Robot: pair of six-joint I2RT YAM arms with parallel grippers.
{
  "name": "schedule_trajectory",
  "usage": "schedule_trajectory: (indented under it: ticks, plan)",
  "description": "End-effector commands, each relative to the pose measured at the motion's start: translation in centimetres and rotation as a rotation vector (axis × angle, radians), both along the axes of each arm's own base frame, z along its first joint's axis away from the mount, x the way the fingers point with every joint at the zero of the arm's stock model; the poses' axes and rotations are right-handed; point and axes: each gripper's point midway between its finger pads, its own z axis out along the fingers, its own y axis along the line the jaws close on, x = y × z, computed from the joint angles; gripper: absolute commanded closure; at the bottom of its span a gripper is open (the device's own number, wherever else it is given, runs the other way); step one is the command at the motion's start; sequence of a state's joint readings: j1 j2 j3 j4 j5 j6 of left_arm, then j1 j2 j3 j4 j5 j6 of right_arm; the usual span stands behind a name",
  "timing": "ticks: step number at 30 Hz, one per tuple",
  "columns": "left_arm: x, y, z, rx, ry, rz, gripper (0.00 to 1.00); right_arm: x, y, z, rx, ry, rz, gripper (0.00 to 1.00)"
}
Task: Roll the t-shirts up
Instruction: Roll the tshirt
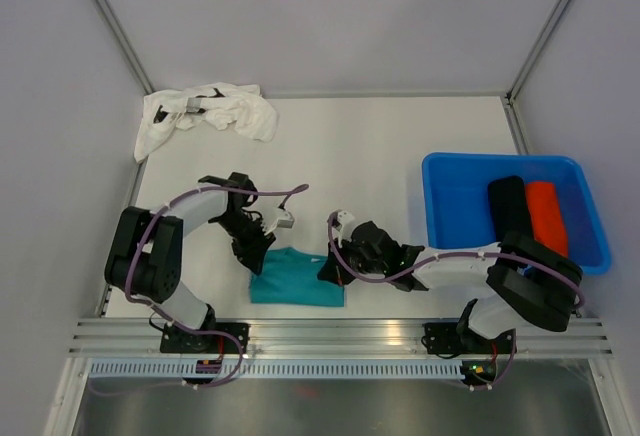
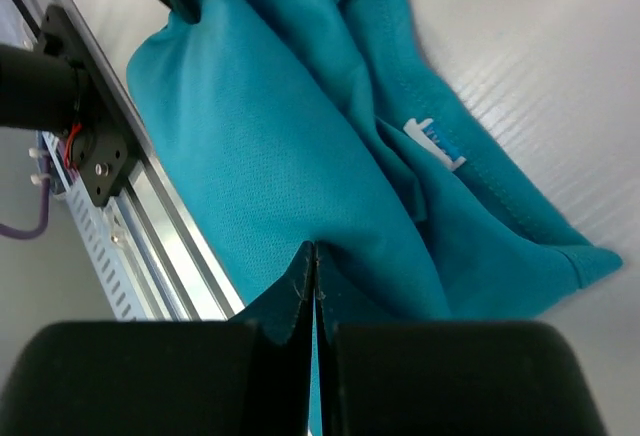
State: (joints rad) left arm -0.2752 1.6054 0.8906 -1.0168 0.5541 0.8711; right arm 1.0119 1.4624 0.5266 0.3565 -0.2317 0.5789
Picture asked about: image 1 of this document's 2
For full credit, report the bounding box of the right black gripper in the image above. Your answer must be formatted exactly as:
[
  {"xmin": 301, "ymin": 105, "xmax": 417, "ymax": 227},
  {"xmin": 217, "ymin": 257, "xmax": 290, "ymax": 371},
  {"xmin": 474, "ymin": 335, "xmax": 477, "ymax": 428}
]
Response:
[{"xmin": 318, "ymin": 233, "xmax": 387, "ymax": 286}]

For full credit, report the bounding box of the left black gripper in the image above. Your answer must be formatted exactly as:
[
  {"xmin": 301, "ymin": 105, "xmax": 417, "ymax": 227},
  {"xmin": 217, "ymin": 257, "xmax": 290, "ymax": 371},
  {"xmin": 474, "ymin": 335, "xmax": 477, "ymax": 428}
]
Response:
[{"xmin": 213, "ymin": 211, "xmax": 275, "ymax": 276}]

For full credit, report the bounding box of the teal t-shirt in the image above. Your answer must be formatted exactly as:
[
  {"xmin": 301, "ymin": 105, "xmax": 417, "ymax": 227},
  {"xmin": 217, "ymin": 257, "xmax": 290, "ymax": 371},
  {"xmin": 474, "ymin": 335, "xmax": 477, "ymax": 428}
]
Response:
[{"xmin": 249, "ymin": 247, "xmax": 345, "ymax": 308}]

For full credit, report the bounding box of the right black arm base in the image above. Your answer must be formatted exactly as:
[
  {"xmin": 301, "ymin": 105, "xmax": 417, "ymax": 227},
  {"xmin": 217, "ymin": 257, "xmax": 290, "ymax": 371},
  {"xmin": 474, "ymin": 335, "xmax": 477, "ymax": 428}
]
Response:
[{"xmin": 421, "ymin": 321, "xmax": 513, "ymax": 358}]

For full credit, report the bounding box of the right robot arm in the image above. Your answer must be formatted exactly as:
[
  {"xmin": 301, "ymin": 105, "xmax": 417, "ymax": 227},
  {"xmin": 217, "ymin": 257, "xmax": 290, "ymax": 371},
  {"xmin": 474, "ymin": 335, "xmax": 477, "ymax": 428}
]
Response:
[{"xmin": 318, "ymin": 213, "xmax": 585, "ymax": 353}]

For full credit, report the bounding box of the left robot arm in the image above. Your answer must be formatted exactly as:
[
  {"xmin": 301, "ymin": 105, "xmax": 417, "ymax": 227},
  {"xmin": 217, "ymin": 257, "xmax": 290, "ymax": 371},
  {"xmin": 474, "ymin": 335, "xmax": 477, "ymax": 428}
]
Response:
[{"xmin": 104, "ymin": 172, "xmax": 275, "ymax": 352}]

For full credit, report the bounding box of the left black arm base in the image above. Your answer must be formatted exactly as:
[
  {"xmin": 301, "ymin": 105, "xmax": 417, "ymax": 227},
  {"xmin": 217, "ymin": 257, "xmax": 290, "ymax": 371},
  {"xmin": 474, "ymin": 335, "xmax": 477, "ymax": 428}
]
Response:
[{"xmin": 159, "ymin": 322, "xmax": 250, "ymax": 355}]

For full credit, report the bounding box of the blue plastic bin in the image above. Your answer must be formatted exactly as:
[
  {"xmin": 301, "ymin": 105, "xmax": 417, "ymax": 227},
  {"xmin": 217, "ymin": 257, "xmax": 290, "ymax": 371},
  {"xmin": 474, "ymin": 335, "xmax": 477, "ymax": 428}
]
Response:
[{"xmin": 422, "ymin": 152, "xmax": 611, "ymax": 276}]

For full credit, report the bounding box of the white t-shirt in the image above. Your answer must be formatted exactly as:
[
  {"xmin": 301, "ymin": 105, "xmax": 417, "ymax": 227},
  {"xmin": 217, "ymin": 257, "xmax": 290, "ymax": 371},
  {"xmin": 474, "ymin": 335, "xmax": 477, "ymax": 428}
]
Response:
[{"xmin": 133, "ymin": 82, "xmax": 279, "ymax": 163}]

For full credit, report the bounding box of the rolled black t-shirt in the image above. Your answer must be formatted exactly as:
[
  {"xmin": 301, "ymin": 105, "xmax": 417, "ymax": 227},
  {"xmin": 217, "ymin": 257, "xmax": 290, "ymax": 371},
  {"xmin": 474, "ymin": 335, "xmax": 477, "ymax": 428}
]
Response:
[{"xmin": 487, "ymin": 176, "xmax": 533, "ymax": 241}]

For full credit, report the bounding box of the rolled orange t-shirt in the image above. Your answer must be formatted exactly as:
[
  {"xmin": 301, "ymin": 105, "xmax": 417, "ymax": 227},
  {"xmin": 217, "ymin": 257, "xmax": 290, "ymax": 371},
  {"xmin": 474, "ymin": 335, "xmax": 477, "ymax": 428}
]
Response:
[{"xmin": 525, "ymin": 181, "xmax": 569, "ymax": 257}]

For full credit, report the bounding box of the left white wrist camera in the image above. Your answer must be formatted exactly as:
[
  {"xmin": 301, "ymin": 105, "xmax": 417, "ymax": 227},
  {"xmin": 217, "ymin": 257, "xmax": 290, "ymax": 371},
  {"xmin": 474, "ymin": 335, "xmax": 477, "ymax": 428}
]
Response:
[{"xmin": 264, "ymin": 207, "xmax": 295, "ymax": 234}]

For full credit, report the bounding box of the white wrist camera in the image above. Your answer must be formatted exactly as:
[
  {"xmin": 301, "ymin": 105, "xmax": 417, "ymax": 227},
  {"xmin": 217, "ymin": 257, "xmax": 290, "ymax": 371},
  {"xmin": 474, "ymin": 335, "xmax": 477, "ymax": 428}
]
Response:
[
  {"xmin": 329, "ymin": 210, "xmax": 356, "ymax": 247},
  {"xmin": 264, "ymin": 207, "xmax": 295, "ymax": 234}
]

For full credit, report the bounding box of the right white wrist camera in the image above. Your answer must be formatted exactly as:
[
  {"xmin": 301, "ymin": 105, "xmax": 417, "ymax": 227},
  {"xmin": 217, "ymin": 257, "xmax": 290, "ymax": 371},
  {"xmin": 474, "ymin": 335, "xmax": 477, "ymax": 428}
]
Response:
[{"xmin": 329, "ymin": 210, "xmax": 356, "ymax": 247}]

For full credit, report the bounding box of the white slotted cable duct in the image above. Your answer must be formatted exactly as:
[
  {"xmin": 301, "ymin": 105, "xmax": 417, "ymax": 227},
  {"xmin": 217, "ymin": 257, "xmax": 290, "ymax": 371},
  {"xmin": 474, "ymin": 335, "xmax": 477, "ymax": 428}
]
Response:
[{"xmin": 89, "ymin": 358, "xmax": 463, "ymax": 380}]

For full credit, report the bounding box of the aluminium mounting rail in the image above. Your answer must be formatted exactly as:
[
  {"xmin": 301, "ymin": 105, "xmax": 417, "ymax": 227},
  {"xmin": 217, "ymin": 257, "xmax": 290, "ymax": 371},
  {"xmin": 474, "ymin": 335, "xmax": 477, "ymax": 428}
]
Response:
[{"xmin": 68, "ymin": 318, "xmax": 613, "ymax": 360}]

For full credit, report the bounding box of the right aluminium frame post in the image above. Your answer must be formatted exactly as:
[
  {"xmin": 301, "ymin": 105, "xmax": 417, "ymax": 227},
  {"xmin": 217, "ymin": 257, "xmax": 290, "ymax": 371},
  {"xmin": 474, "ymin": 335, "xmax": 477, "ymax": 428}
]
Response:
[{"xmin": 504, "ymin": 0, "xmax": 598, "ymax": 102}]

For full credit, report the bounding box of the aluminium frame post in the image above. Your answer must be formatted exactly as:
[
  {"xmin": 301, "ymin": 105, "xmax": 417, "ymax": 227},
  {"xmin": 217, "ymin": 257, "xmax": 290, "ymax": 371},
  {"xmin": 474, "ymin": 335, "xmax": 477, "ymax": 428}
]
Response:
[
  {"xmin": 504, "ymin": 0, "xmax": 598, "ymax": 102},
  {"xmin": 90, "ymin": 0, "xmax": 155, "ymax": 95}
]

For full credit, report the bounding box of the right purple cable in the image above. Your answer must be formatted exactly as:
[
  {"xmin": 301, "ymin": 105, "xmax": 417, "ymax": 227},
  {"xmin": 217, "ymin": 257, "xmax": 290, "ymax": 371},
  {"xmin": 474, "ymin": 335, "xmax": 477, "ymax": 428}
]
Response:
[{"xmin": 325, "ymin": 211, "xmax": 585, "ymax": 391}]

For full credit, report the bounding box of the left aluminium frame post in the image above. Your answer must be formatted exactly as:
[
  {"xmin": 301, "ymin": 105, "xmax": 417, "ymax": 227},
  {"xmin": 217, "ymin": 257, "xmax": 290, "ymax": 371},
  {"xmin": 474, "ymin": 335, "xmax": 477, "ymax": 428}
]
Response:
[{"xmin": 90, "ymin": 0, "xmax": 155, "ymax": 95}]

